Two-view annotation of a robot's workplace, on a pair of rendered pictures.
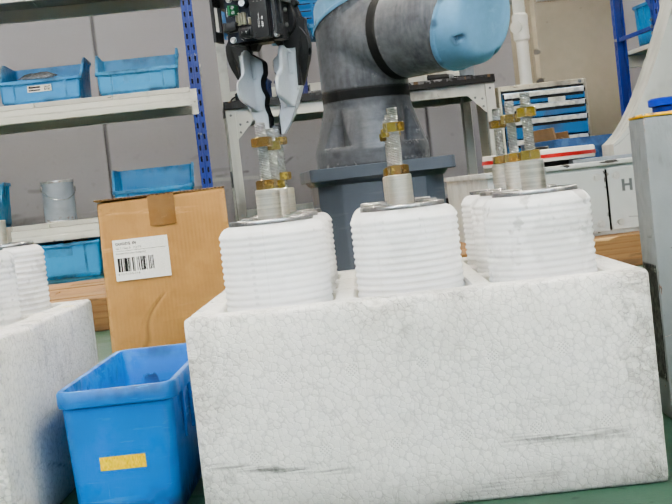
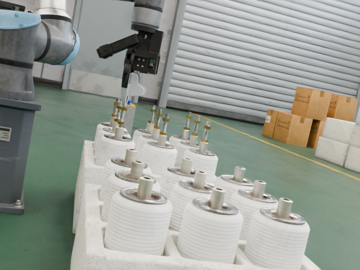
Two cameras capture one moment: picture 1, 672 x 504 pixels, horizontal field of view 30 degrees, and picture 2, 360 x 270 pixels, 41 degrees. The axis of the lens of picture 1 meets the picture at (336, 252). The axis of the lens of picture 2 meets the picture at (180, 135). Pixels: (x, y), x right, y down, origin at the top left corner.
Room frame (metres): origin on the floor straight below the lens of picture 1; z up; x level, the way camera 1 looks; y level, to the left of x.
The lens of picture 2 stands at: (1.52, 1.31, 0.44)
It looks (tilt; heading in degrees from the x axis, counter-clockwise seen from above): 7 degrees down; 255
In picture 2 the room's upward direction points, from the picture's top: 12 degrees clockwise
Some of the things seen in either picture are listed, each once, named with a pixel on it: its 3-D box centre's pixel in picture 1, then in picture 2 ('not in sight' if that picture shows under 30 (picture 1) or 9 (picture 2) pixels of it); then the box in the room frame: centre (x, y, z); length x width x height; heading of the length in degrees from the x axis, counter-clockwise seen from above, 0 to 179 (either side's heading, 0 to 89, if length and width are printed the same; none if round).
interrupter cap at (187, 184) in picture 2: not in sight; (197, 187); (1.25, 0.49, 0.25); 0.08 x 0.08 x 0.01
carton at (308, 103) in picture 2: not in sight; (310, 103); (-1.00, -3.27, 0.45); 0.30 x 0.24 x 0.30; 97
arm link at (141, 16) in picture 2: not in sight; (146, 19); (1.34, 0.05, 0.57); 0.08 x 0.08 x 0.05
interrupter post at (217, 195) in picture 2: not in sight; (217, 199); (1.25, 0.60, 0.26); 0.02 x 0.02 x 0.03
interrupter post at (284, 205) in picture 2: not in sight; (284, 209); (1.14, 0.61, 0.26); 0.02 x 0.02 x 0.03
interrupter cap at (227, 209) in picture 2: not in sight; (215, 207); (1.25, 0.60, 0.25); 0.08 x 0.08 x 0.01
